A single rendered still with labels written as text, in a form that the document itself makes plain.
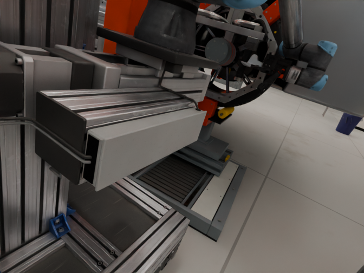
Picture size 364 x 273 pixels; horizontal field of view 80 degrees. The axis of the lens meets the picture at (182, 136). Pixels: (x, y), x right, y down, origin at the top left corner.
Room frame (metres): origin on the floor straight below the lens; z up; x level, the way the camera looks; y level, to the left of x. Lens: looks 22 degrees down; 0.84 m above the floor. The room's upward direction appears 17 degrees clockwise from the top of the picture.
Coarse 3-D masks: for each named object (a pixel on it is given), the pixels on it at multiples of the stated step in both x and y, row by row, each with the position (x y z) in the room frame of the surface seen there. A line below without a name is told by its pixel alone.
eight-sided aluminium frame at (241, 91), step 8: (208, 8) 1.43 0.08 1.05; (216, 8) 1.42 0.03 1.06; (224, 8) 1.46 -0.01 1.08; (256, 8) 1.34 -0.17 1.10; (256, 16) 1.34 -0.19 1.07; (264, 16) 1.33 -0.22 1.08; (200, 24) 1.50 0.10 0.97; (272, 40) 1.30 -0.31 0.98; (272, 48) 1.29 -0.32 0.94; (256, 80) 1.30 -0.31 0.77; (240, 88) 1.32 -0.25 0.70; (248, 88) 1.31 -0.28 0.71; (256, 88) 1.29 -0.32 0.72; (208, 96) 1.38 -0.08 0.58; (216, 96) 1.36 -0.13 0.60; (224, 96) 1.34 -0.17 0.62; (232, 96) 1.33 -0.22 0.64
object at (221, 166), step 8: (176, 152) 1.43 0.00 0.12; (184, 152) 1.41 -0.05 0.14; (192, 152) 1.44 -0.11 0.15; (224, 152) 1.58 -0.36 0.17; (232, 152) 1.62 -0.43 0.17; (192, 160) 1.38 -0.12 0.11; (200, 160) 1.37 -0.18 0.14; (208, 160) 1.35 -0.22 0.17; (216, 160) 1.39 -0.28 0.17; (224, 160) 1.48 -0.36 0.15; (208, 168) 1.34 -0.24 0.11; (216, 168) 1.33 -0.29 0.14
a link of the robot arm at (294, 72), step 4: (292, 68) 1.03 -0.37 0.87; (296, 68) 1.03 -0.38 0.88; (300, 68) 1.03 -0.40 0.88; (288, 72) 1.04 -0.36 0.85; (292, 72) 1.03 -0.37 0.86; (296, 72) 1.02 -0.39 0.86; (288, 76) 1.03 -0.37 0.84; (292, 76) 1.03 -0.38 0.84; (296, 76) 1.02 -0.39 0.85; (288, 80) 1.04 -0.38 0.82; (292, 80) 1.03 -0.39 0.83
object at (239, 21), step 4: (240, 12) 1.36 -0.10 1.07; (244, 12) 1.37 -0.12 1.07; (240, 16) 1.36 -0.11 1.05; (236, 20) 1.19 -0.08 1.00; (240, 20) 1.18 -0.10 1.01; (244, 20) 1.18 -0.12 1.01; (232, 24) 1.25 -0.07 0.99; (236, 24) 1.20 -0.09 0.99; (240, 24) 1.18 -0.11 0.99; (244, 24) 1.17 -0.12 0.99; (248, 24) 1.16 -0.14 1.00; (252, 24) 1.15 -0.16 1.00; (256, 24) 1.15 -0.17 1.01; (252, 28) 1.16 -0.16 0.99; (256, 28) 1.15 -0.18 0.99; (260, 28) 1.14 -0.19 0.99
